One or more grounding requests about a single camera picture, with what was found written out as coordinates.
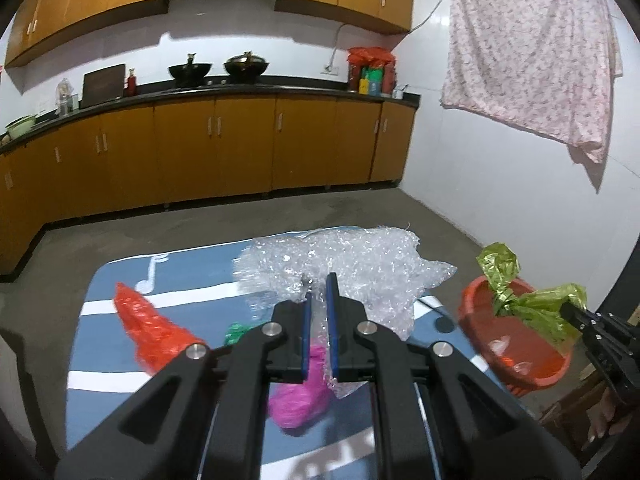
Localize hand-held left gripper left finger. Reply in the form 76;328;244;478
54;290;315;480

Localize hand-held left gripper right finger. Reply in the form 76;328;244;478
325;272;583;480

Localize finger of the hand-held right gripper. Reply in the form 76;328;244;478
559;301;640;356
580;327;640;405

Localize green foil bag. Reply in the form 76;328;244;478
475;242;590;346

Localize clear bubble wrap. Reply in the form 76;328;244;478
235;225;458;401

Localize red plastic basket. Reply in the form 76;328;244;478
459;275;573;398

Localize person's right hand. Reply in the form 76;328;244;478
587;389;637;444

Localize wooden chair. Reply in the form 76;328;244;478
540;375;616;441

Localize pink plastic bag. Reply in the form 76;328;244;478
267;345;333;429

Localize small dark green bag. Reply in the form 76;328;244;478
223;322;253;346

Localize blue striped tablecloth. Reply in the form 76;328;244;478
65;232;453;480

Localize long red plastic bag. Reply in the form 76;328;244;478
112;281;208;376

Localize wooden lower cabinets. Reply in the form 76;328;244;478
0;95;417;276

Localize black countertop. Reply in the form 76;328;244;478
0;75;422;156

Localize black lidded pot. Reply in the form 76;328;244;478
223;51;271;78

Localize pink floral sheet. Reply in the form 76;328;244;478
440;0;623;165

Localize red bag on canisters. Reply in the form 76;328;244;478
347;47;396;70

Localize black wok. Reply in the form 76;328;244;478
167;53;213;82

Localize dark cutting board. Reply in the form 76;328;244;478
81;64;126;108

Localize glass jar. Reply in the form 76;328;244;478
56;79;73;116

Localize green bowl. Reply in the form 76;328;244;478
5;116;38;139

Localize white power cable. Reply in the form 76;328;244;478
327;22;351;68

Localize thin white wall cable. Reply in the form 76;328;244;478
412;0;451;31

